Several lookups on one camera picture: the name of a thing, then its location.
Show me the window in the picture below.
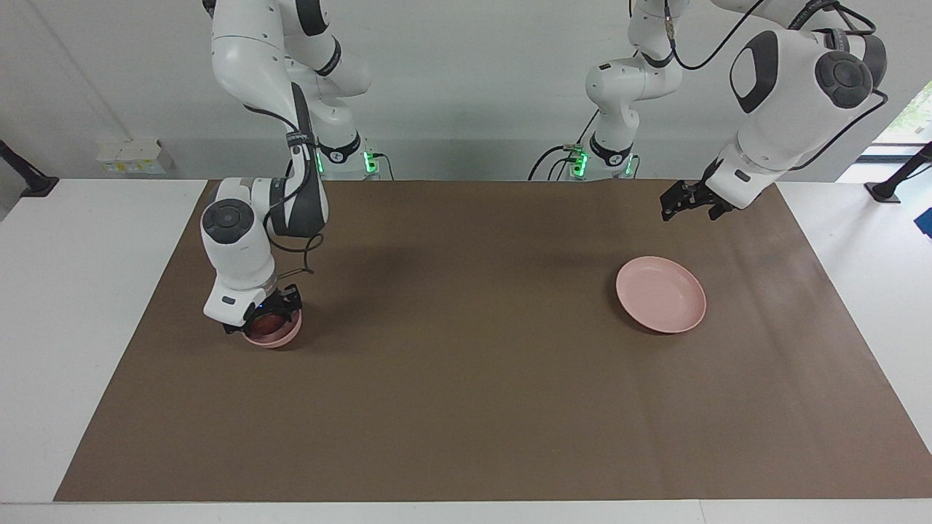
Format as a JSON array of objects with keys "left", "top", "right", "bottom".
[{"left": 856, "top": 76, "right": 932, "bottom": 164}]

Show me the black stand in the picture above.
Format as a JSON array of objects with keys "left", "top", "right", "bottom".
[
  {"left": 865, "top": 142, "right": 932, "bottom": 204},
  {"left": 0, "top": 140, "right": 60, "bottom": 198}
]

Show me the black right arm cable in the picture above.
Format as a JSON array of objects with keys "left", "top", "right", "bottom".
[{"left": 244, "top": 106, "right": 326, "bottom": 277}]

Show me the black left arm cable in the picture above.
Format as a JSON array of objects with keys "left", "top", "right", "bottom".
[{"left": 663, "top": 0, "right": 890, "bottom": 172}]

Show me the pink bowl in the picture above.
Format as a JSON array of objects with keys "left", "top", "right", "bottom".
[{"left": 242, "top": 309, "right": 303, "bottom": 349}]

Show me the brown table mat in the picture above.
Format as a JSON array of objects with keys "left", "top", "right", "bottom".
[{"left": 55, "top": 180, "right": 932, "bottom": 503}]

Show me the pink plate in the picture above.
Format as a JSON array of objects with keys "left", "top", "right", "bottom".
[{"left": 616, "top": 255, "right": 708, "bottom": 335}]

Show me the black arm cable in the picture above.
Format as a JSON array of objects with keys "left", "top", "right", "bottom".
[
  {"left": 663, "top": 0, "right": 890, "bottom": 172},
  {"left": 244, "top": 106, "right": 326, "bottom": 277}
]

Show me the white wall socket box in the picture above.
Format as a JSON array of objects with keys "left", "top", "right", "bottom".
[{"left": 97, "top": 138, "right": 174, "bottom": 175}]

